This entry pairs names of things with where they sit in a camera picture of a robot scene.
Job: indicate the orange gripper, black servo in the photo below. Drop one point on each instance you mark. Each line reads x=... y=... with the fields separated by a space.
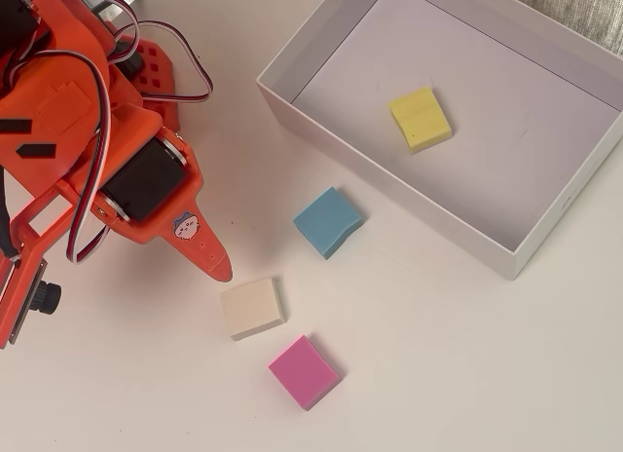
x=144 y=181

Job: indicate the yellow foam cuboid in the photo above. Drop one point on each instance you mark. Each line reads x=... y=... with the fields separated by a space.
x=421 y=118

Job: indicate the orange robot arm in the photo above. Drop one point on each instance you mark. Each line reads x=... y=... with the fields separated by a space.
x=63 y=13

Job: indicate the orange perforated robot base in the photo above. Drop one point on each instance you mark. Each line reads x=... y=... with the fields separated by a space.
x=165 y=101

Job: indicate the beige foam cuboid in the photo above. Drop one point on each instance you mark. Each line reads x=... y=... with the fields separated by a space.
x=250 y=308

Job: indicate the blue foam cuboid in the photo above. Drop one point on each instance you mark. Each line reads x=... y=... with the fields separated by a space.
x=326 y=223

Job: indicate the pink foam cuboid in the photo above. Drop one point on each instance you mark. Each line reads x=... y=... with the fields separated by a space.
x=304 y=371

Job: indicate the white cardboard bin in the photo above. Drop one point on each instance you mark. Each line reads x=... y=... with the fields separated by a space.
x=487 y=169

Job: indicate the cartoon face sticker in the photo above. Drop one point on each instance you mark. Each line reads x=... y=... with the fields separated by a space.
x=187 y=226

